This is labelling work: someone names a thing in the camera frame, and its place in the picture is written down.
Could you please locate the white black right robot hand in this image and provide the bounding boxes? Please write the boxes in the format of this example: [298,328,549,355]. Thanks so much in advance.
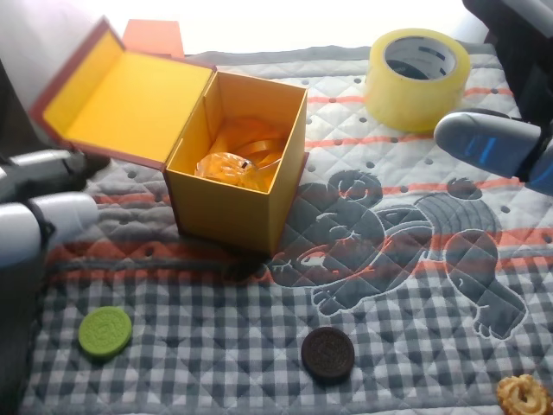
[434,110,553,195]

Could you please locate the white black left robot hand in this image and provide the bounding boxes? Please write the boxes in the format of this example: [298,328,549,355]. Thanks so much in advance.
[0,149,100,270]

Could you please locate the yellow gift box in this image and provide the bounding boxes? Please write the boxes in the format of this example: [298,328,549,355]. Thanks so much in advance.
[29,16,310,256]

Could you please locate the orange cube box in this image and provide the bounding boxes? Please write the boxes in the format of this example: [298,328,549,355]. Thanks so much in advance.
[122,19,185,58]

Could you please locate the yellow packing tape roll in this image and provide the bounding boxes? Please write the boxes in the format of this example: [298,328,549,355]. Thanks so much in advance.
[364,28,472,133]

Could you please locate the green sandwich cookie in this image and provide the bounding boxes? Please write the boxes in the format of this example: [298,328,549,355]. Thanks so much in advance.
[78,305,133,362]

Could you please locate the grey quilt with bear print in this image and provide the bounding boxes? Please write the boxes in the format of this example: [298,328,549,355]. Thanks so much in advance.
[16,41,553,415]

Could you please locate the golden butter cookie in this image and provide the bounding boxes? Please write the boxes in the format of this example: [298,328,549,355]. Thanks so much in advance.
[495,374,549,415]

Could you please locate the brown chocolate sandwich cookie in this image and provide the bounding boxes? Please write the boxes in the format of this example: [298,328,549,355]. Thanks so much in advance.
[301,326,356,382]

